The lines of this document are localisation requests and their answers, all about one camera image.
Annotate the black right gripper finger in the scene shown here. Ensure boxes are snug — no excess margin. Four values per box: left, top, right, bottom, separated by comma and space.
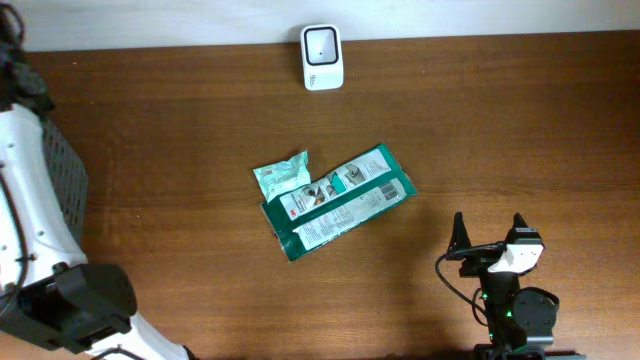
448, 212, 471, 253
505, 213, 541, 245

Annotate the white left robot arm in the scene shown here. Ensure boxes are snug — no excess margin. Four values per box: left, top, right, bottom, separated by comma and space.
1, 3, 194, 359

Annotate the white barcode scanner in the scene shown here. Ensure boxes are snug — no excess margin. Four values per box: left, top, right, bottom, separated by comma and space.
300, 24, 344, 91

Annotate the green 3M package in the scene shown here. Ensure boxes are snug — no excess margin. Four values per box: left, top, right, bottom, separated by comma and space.
261, 144, 418, 262

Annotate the light green tissue pack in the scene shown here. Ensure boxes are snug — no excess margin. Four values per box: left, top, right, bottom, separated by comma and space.
253, 151, 311, 202

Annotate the grey plastic mesh basket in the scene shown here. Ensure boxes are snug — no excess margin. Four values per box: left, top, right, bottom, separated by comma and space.
42, 120, 89, 246

